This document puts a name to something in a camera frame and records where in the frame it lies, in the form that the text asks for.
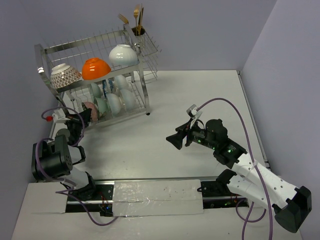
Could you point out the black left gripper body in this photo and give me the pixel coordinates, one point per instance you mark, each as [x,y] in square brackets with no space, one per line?
[81,117]

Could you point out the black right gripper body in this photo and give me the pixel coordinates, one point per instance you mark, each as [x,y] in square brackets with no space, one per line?
[198,135]

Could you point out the mint bowl gold rim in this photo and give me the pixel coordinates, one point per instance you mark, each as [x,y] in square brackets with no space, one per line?
[103,107]

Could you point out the white bowl orange stack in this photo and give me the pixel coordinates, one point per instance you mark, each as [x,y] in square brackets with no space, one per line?
[114,103]

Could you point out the blue floral bowl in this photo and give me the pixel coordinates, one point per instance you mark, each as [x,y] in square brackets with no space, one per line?
[111,86]

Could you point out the white bowl front stack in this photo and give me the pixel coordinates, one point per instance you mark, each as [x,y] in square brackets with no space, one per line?
[128,99]

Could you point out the brown lattice pattern bowl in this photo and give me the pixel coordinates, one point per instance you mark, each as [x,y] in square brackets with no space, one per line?
[63,75]

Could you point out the white orange bottom bowl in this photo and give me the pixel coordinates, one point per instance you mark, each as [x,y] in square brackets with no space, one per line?
[95,68]

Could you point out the white bowl brown pattern stack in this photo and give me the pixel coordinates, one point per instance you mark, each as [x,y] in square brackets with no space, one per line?
[123,54]

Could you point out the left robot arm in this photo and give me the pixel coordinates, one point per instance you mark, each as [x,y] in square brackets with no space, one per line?
[54,159]

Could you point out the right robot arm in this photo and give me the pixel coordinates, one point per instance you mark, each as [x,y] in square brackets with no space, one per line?
[289,205]

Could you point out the stainless steel dish rack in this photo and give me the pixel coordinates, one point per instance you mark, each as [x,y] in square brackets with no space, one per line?
[99,79]

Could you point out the taped white cover sheet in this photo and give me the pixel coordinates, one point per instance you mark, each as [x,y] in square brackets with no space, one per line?
[157,198]

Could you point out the perforated steel cutlery holder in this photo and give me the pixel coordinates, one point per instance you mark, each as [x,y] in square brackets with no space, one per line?
[134,38]

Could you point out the gold knife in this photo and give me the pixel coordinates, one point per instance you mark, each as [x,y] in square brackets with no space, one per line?
[139,26]

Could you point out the gold fork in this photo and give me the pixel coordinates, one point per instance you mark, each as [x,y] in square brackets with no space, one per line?
[136,14]

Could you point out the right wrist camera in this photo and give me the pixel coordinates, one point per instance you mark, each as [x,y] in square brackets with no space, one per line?
[194,114]

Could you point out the black mounting rail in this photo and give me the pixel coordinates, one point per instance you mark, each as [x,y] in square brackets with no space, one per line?
[215,196]

